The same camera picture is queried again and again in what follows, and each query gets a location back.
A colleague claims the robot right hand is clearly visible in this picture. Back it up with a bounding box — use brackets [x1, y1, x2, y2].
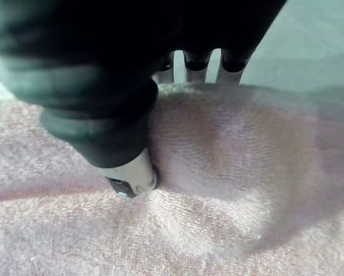
[0, 0, 288, 200]

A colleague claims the pink terry towel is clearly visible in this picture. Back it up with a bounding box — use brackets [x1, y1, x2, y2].
[0, 76, 344, 276]

